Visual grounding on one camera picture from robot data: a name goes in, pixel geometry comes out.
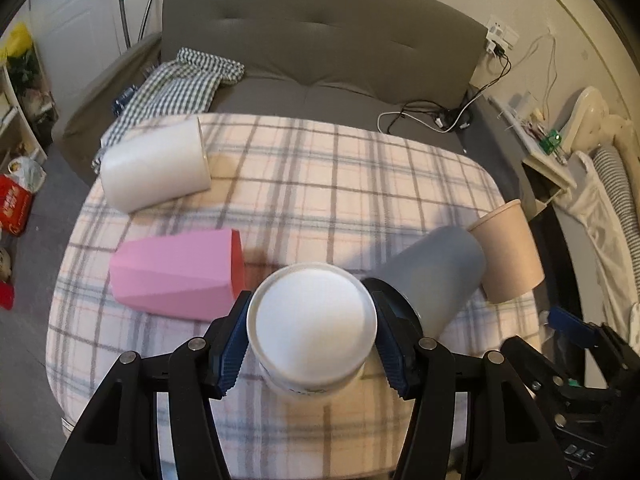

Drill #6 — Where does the white cable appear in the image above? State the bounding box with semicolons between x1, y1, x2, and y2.
375;109;469;136

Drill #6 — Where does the white door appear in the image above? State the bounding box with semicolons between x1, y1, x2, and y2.
29;0;120;114

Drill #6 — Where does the beige paper cup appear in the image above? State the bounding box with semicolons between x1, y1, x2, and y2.
468;200;544;304

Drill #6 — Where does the cream bed headboard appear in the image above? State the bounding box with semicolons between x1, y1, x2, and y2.
560;87;639;155

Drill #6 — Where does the white shelf unit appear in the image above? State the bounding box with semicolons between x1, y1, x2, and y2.
1;65;48;170

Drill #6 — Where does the white bedside table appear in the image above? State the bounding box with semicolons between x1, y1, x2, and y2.
488;96;577;220

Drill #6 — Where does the pink faceted cup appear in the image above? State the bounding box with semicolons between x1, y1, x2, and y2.
110;229;245;322

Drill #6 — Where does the grey plastic cup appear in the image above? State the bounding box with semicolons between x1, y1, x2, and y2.
368;226;486;338

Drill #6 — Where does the striped pillow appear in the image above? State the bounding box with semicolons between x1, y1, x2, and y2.
592;145;639;273

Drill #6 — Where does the red shopping bag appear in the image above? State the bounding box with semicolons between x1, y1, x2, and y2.
1;156;47;236

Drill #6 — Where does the white floral paper cup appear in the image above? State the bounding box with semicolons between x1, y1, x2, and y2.
246;262;378;401

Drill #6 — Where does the yellow plastic bag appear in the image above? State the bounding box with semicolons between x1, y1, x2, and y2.
0;22;34;63

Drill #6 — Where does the green bottle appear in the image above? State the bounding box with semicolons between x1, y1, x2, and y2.
538;128;562;155

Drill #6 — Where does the checked folded blanket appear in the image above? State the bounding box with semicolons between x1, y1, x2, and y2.
92;48;245;174

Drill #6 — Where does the black cable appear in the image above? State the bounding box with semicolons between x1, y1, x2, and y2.
384;46;514;134

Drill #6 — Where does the white bed sheet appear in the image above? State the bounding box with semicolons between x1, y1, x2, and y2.
554;151;639;351

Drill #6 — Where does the plaid table cloth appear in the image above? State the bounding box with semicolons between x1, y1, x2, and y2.
44;112;544;480

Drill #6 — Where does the grey sofa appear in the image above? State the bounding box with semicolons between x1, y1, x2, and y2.
52;0;524;200

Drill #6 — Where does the white wall power strip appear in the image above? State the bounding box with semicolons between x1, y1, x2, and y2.
485;15;520;55

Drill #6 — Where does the red bag on floor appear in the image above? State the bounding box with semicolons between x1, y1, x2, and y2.
0;281;15;311

